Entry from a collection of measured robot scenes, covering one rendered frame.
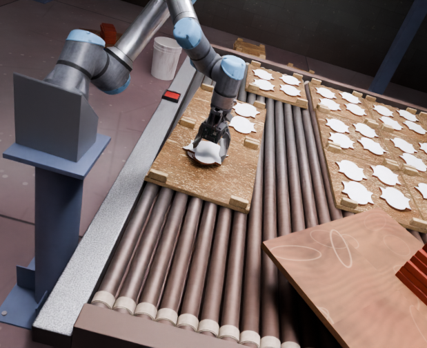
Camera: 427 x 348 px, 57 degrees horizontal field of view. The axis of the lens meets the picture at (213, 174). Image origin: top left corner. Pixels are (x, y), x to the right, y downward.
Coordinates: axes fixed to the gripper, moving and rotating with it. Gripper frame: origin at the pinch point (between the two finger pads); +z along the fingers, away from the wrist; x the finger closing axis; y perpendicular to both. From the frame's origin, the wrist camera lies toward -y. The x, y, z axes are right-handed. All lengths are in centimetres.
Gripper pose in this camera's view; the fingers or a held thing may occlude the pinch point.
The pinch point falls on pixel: (209, 152)
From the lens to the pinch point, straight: 140.1
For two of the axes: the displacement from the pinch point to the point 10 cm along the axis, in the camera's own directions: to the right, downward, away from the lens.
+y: -3.8, 4.5, -8.1
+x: 8.9, 4.1, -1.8
